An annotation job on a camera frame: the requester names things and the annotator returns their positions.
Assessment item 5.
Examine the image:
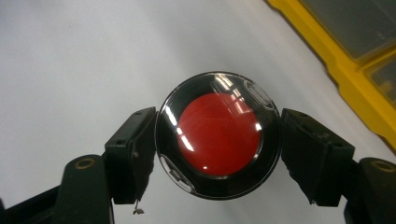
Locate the round red and black case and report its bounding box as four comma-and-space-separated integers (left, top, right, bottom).
154, 71, 283, 201

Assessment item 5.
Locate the white table mat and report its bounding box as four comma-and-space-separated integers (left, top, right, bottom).
0, 0, 396, 224

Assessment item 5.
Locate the set of clear plastic drawers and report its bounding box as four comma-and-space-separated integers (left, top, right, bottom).
297, 0, 396, 108

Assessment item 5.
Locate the yellow storage organizer cabinet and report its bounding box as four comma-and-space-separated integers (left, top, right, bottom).
264, 0, 396, 154

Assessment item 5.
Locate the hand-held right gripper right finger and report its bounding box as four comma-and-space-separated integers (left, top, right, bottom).
280, 107, 357, 208

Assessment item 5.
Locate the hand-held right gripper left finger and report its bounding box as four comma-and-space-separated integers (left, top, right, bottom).
104, 106, 157, 206

